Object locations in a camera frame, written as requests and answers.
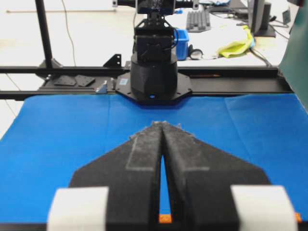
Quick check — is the black aluminium frame rail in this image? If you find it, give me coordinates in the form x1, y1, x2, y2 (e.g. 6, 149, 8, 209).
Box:
0, 66, 292, 105

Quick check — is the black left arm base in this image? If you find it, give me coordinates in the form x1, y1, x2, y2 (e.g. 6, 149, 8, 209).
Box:
115, 54, 193, 105

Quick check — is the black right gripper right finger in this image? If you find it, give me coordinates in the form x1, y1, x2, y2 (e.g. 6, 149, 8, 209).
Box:
162, 122, 298, 231

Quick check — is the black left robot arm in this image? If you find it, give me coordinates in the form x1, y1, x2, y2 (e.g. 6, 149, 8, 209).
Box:
133, 0, 176, 63

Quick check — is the green backdrop sheet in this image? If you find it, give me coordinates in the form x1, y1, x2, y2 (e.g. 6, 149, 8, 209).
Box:
280, 0, 308, 109

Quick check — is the blue table cloth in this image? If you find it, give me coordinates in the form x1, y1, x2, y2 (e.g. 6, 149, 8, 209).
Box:
0, 94, 308, 223

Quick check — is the orange towel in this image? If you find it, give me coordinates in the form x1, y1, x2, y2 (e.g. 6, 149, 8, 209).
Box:
158, 213, 302, 224

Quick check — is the black vertical frame post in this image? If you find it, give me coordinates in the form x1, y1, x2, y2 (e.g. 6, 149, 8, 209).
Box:
35, 0, 63, 68

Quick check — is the yellow-green cloth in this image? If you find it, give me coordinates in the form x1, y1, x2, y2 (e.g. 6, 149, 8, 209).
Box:
216, 25, 255, 58

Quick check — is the blue plastic bin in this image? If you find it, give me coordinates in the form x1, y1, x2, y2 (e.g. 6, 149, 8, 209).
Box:
175, 28, 189, 61

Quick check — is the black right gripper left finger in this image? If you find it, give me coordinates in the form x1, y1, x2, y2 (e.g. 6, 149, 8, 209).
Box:
47, 123, 162, 231

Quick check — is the black monitor stand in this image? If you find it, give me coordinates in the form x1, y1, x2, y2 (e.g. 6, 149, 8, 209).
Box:
247, 0, 276, 38

